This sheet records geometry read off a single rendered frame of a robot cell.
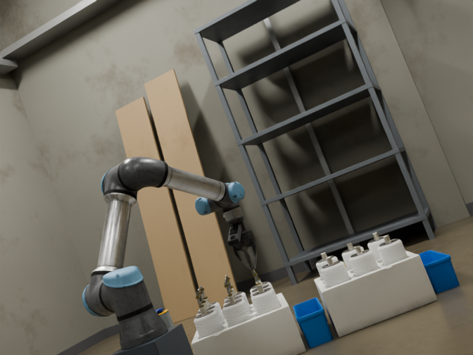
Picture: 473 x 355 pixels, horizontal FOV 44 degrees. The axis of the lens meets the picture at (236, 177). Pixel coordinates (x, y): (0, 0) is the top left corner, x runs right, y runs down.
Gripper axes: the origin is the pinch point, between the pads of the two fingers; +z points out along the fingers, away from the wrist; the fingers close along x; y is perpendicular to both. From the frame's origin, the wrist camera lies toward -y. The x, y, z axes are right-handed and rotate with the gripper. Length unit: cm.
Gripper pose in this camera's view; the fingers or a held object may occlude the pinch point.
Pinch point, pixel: (251, 266)
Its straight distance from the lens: 238.7
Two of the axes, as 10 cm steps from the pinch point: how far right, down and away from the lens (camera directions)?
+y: 2.6, -0.3, 9.7
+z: 3.6, 9.3, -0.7
